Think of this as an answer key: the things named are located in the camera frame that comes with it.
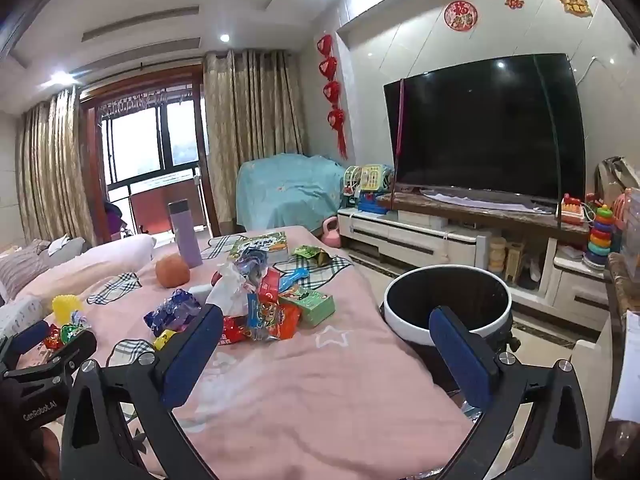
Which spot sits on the orange red snack packet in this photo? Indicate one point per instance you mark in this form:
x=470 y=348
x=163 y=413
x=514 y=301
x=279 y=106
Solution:
x=275 y=317

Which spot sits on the purple fabric item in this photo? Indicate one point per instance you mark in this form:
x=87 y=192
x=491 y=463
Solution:
x=114 y=217

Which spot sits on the striped cushion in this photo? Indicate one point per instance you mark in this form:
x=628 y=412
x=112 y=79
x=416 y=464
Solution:
x=20 y=270

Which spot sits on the silver foil mat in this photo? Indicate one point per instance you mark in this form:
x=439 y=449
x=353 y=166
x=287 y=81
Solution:
x=471 y=409

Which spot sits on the yellow plastic toy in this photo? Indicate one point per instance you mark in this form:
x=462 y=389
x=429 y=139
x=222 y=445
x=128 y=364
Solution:
x=66 y=309

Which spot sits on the small red wall sticker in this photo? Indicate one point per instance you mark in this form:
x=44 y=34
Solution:
x=514 y=1

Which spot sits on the red white snack packet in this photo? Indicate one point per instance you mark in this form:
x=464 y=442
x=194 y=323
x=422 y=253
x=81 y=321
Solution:
x=232 y=331

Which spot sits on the yellow green activity toy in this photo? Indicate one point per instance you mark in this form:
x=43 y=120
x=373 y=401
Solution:
x=370 y=185

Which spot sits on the brown framed balcony door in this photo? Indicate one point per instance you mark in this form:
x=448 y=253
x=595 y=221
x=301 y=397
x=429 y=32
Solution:
x=145 y=160

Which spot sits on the red toy telephone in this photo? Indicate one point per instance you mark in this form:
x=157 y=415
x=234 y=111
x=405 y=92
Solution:
x=572 y=209

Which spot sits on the pale pink pillow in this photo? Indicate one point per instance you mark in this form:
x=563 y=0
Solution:
x=100 y=265

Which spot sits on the black flat television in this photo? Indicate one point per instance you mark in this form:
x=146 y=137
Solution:
x=485 y=130

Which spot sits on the marble top side cabinet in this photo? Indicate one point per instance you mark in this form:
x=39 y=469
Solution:
x=595 y=360

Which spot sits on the small red snack packet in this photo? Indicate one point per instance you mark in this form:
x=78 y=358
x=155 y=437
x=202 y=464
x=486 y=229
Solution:
x=269 y=285

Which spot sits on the purple water bottle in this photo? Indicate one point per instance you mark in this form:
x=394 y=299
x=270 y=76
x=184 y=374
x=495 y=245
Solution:
x=186 y=240

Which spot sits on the pink kettlebell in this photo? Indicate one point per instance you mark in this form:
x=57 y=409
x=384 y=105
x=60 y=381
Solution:
x=332 y=235

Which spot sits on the light green box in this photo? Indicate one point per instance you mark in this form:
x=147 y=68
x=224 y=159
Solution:
x=312 y=306

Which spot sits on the green snack packet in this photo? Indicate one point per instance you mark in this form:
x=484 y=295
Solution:
x=310 y=255

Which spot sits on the beige patterned curtain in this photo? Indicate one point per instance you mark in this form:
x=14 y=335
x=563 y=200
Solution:
x=250 y=125
x=50 y=170

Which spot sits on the beige bag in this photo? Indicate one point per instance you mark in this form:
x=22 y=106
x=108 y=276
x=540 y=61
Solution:
x=615 y=180

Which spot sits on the white television cabinet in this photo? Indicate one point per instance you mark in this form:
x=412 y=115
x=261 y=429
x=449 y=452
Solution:
x=400 y=240

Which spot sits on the clear plastic bag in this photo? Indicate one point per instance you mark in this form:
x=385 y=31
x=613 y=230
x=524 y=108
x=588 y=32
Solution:
x=230 y=290

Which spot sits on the wooden tower toy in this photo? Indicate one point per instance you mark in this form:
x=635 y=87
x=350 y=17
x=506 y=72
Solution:
x=515 y=262

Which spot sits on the orange fruit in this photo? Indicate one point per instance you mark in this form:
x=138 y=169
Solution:
x=172 y=271

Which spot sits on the stack of round containers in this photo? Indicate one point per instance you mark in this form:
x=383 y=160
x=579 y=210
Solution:
x=498 y=255

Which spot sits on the black white-rimmed trash bin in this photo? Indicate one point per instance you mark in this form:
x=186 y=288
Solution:
x=450 y=285

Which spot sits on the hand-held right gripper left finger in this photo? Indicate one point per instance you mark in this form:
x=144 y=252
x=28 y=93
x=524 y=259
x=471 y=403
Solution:
x=192 y=355

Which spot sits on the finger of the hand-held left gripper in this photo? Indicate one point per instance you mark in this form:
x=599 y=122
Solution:
x=30 y=335
x=75 y=350

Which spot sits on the round red wall sticker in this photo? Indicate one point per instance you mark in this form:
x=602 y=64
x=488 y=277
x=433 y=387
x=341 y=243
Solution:
x=460 y=16

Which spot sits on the pink plastic toy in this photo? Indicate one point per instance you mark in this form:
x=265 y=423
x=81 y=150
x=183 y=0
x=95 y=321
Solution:
x=627 y=220

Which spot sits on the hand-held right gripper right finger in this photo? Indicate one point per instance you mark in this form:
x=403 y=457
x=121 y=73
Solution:
x=460 y=355

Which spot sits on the red green candy wrapper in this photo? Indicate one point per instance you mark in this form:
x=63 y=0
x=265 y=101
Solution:
x=65 y=332

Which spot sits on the teal cloth cover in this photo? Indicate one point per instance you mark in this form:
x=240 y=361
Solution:
x=285 y=190

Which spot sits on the yellow candy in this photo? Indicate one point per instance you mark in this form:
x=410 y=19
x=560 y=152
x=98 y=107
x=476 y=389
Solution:
x=164 y=340

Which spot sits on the blue snack packet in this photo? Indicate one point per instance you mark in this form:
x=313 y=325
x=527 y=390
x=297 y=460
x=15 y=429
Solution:
x=172 y=312

